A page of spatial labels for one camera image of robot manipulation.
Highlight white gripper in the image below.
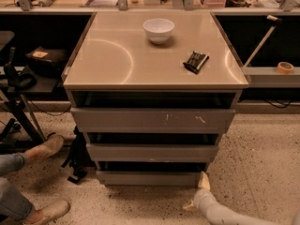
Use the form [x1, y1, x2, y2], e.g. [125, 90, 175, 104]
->
[183, 172, 218, 214]

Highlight tan shoe lower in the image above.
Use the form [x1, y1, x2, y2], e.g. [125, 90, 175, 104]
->
[22, 200, 70, 225]

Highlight black headphones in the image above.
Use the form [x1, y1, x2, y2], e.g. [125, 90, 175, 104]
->
[4, 63, 37, 90]

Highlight blue jeans leg upper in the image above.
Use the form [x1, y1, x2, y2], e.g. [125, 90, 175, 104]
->
[0, 153, 27, 176]

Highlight grey middle drawer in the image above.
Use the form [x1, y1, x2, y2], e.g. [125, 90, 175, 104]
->
[86, 143, 218, 163]

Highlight grey drawer cabinet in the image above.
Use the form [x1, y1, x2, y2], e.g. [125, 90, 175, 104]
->
[64, 9, 248, 173]

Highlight grey bottom drawer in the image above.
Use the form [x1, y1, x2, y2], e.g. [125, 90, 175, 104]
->
[96, 171, 202, 187]

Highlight tan shoe upper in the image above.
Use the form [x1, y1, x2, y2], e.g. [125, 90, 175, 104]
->
[28, 135, 64, 159]

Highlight black side table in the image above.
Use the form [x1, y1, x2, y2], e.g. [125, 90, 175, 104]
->
[0, 30, 64, 145]

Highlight blue jeans leg lower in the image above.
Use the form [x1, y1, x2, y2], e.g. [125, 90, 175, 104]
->
[0, 177, 35, 221]

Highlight black bag with label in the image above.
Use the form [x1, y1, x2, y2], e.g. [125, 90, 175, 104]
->
[25, 46, 68, 78]

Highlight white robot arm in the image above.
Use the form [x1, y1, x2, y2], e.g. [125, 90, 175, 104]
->
[183, 172, 279, 225]

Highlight black snack packet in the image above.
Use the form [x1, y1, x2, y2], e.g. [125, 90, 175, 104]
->
[183, 51, 209, 74]

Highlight blue jeans leg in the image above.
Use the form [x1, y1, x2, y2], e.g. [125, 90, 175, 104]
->
[0, 153, 27, 176]
[0, 177, 35, 221]

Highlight grey drawer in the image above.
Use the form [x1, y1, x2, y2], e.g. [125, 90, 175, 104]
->
[71, 108, 235, 134]
[96, 171, 202, 187]
[86, 143, 218, 163]

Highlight tan shoe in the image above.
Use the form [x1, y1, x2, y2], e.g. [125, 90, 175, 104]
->
[22, 200, 70, 225]
[28, 135, 64, 159]

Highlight grey top drawer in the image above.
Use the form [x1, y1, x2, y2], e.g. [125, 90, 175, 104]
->
[71, 108, 235, 134]

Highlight masking tape roll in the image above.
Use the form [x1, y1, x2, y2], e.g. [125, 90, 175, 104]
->
[277, 62, 293, 74]

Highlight white bowl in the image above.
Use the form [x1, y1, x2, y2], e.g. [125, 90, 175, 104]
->
[143, 18, 174, 44]

